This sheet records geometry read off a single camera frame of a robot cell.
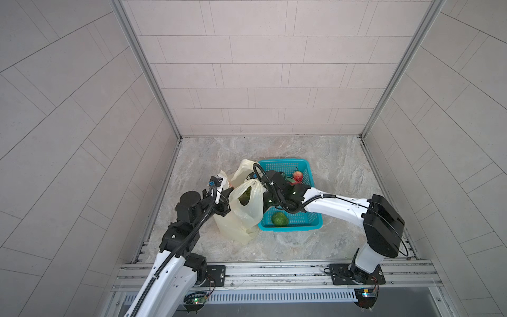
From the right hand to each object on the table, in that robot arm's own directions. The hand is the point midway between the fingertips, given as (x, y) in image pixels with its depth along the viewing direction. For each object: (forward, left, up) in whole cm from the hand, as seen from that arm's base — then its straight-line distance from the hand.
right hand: (248, 205), depth 77 cm
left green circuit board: (-29, +19, -8) cm, 35 cm away
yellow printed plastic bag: (-7, +3, -1) cm, 8 cm away
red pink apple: (+16, -23, -7) cm, 29 cm away
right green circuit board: (-31, -40, -14) cm, 52 cm away
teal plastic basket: (-3, -23, -12) cm, 26 cm away
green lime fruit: (-4, -12, -7) cm, 15 cm away
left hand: (+3, +4, +9) cm, 11 cm away
